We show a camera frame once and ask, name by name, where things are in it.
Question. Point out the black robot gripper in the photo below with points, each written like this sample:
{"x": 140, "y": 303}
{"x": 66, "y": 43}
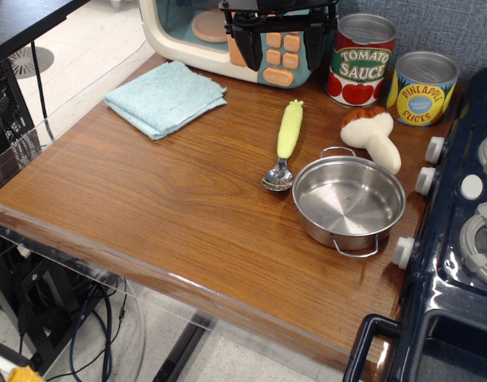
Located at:
{"x": 245, "y": 20}

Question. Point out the plush brown white mushroom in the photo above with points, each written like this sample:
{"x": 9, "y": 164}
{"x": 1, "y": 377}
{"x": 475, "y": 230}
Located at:
{"x": 369, "y": 129}

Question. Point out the light blue folded napkin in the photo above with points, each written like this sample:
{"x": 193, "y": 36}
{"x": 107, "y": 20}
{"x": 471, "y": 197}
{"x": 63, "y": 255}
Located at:
{"x": 165, "y": 99}

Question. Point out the tomato sauce can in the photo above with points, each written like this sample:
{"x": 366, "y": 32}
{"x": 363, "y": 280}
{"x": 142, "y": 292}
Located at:
{"x": 362, "y": 50}

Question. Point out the toy microwave oven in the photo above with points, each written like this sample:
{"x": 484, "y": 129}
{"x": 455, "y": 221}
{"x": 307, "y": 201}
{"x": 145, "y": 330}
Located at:
{"x": 194, "y": 33}

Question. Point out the pineapple slices can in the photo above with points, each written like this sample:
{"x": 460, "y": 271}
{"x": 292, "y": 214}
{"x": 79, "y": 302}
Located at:
{"x": 422, "y": 86}

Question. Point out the small stainless steel pot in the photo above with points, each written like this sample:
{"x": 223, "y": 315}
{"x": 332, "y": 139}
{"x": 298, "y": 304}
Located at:
{"x": 348, "y": 203}

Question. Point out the black desk at left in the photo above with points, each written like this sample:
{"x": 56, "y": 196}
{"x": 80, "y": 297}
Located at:
{"x": 21, "y": 23}

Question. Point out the dark blue toy stove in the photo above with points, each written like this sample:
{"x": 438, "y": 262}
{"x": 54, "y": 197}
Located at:
{"x": 441, "y": 333}

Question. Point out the yellow object bottom left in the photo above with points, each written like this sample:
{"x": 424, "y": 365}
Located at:
{"x": 24, "y": 374}

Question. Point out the spoon with yellow handle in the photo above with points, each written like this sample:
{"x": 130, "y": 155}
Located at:
{"x": 279, "y": 178}

